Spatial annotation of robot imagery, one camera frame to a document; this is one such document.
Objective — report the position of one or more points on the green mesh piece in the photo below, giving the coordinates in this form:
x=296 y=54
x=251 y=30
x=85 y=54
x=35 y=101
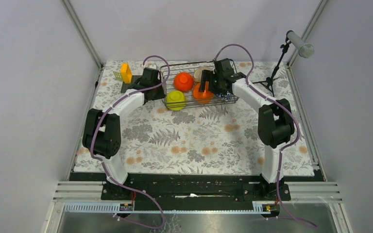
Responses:
x=118 y=76

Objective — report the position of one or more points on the black mat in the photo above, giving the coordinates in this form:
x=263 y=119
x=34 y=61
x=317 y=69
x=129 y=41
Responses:
x=133 y=85

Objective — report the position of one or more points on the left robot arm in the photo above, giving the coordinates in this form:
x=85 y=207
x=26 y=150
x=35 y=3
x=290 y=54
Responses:
x=102 y=132

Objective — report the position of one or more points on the floral tablecloth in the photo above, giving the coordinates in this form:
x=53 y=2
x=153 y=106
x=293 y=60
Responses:
x=220 y=139

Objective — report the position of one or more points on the wire dish rack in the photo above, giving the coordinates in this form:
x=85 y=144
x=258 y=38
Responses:
x=193 y=98

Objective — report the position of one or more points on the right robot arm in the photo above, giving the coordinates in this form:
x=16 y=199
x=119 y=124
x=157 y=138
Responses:
x=275 y=119

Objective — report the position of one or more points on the orange bowl with white inside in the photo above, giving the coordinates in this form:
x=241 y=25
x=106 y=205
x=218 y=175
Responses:
x=202 y=97

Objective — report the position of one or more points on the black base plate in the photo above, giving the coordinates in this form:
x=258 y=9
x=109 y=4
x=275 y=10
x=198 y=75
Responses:
x=185 y=192

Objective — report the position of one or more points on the beige ceramic bowl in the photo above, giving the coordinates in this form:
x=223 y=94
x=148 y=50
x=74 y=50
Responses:
x=197 y=76

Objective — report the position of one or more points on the orange plastic block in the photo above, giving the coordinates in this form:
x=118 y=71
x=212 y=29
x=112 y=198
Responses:
x=126 y=73

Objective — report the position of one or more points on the orange plastic bowl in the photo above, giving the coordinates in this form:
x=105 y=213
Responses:
x=183 y=82

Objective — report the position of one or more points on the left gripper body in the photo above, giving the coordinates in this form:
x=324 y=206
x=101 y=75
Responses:
x=158 y=92

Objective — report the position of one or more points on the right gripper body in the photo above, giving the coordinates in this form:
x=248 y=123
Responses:
x=217 y=88

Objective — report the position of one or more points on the yellow plastic bowl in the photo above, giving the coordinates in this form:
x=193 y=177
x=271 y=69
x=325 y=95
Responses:
x=176 y=100

